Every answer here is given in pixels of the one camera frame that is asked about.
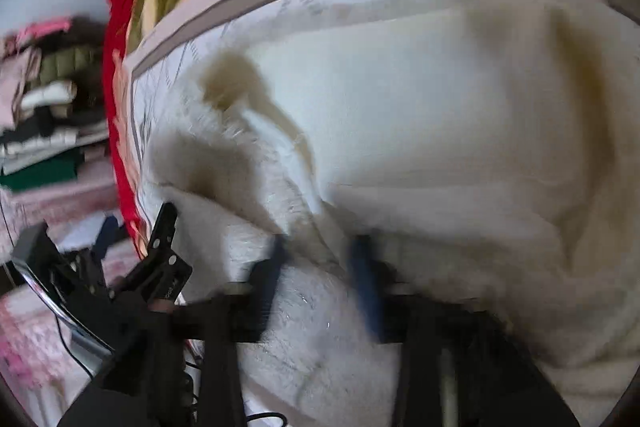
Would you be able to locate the pink floral bedding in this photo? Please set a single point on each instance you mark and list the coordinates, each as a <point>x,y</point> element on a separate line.
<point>30,342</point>

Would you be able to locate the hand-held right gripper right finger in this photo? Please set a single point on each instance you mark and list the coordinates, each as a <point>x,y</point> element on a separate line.
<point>367,294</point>

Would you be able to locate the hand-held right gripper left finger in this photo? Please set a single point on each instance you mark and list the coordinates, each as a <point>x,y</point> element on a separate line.
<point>270,274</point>

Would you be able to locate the white fleece garment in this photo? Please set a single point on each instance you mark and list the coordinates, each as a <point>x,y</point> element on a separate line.
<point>450,132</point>

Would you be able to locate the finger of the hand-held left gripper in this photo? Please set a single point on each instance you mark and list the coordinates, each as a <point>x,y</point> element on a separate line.
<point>162,239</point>
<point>106,234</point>

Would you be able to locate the pile of folded clothes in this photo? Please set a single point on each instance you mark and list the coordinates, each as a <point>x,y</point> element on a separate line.
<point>45,107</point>

